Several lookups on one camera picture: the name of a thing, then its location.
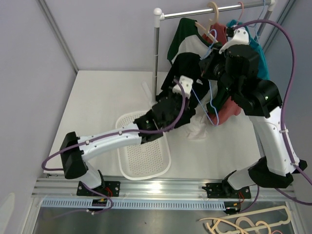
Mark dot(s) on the beige wooden hanger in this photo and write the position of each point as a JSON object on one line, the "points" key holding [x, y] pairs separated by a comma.
{"points": [[207, 26]]}

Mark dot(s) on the pink wire hanger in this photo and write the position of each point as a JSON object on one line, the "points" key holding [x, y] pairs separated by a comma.
{"points": [[241, 13]]}

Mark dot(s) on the beige hangers pile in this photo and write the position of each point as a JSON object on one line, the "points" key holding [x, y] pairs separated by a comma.
{"points": [[243, 223]]}

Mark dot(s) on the teal t shirt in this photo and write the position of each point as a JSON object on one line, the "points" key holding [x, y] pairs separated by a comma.
{"points": [[263, 71]]}

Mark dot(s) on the salmon pink shirt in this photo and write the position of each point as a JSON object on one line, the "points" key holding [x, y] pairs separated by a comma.
{"points": [[222, 101]]}

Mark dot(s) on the white slotted cable duct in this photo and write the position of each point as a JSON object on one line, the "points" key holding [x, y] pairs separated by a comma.
{"points": [[134, 204]]}

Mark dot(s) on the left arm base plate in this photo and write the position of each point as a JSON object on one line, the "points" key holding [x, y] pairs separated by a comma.
{"points": [[111, 189]]}

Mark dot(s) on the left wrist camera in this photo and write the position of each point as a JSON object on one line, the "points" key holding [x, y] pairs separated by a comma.
{"points": [[186, 83]]}

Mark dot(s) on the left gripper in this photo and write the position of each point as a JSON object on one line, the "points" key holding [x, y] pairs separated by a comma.
{"points": [[171, 93]]}

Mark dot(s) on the metal clothes rack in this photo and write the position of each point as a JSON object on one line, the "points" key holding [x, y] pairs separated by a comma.
{"points": [[159, 16]]}

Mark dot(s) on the black t shirt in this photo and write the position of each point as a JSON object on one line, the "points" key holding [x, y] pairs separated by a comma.
{"points": [[180, 93]]}

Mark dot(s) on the white perforated basket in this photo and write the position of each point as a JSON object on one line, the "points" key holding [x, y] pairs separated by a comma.
{"points": [[141, 162]]}

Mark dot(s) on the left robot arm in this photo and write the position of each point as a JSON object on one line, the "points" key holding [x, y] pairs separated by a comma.
{"points": [[76, 151]]}

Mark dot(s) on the white t shirt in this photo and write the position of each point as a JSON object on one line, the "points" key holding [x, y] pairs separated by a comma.
{"points": [[196, 129]]}

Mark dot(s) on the aluminium mounting rail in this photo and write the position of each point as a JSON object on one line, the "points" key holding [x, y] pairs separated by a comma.
{"points": [[154, 189]]}

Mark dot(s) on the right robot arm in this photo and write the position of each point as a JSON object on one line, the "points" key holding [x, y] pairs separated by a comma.
{"points": [[236, 69]]}

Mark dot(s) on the green and grey shirt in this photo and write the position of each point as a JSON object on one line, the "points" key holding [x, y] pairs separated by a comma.
{"points": [[192, 46]]}

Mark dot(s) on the light blue wire hanger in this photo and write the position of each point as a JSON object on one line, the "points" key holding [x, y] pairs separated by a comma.
{"points": [[212, 33]]}

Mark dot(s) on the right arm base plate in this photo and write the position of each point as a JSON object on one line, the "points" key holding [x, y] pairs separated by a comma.
{"points": [[219, 190]]}

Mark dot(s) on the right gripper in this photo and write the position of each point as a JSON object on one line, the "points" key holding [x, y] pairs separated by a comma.
{"points": [[206, 64]]}

